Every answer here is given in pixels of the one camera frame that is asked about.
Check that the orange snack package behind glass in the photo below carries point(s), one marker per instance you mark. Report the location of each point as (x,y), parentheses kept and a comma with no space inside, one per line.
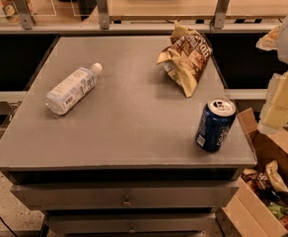
(10,11)

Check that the dark brown snack bag in box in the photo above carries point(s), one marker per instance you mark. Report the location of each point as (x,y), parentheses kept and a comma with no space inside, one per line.
(258,181)

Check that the green snack bag in box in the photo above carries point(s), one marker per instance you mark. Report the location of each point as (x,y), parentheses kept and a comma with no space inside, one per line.
(277,210)

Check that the upper drawer handle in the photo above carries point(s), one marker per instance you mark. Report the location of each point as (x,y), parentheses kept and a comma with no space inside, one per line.
(126,202)

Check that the blue pepsi can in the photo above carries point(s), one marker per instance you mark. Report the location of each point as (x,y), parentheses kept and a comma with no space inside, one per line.
(216,120)

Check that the grey drawer cabinet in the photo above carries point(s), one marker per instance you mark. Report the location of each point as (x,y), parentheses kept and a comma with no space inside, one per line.
(132,135)

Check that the brown chip bag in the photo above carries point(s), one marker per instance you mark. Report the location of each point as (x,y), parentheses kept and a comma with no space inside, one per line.
(186,57)

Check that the lower drawer handle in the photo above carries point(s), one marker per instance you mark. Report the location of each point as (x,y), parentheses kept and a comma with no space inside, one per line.
(131,229)

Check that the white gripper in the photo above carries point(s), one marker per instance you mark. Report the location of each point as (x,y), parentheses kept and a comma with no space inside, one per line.
(274,112)

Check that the cream snack bag in box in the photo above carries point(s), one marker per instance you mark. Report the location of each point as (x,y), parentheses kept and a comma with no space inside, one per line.
(275,179)

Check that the cardboard box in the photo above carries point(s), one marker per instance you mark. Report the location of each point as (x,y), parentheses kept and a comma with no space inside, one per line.
(260,206)

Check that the left metal bracket post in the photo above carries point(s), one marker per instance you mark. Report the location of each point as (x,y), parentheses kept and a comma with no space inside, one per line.
(26,19)

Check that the middle metal bracket post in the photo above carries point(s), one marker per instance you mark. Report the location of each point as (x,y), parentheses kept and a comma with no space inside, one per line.
(104,20)

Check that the clear plastic water bottle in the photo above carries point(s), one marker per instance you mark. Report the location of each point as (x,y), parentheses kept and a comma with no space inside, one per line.
(72,89)

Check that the drawer handle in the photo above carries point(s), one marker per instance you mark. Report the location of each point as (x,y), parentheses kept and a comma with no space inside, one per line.
(126,202)
(131,229)

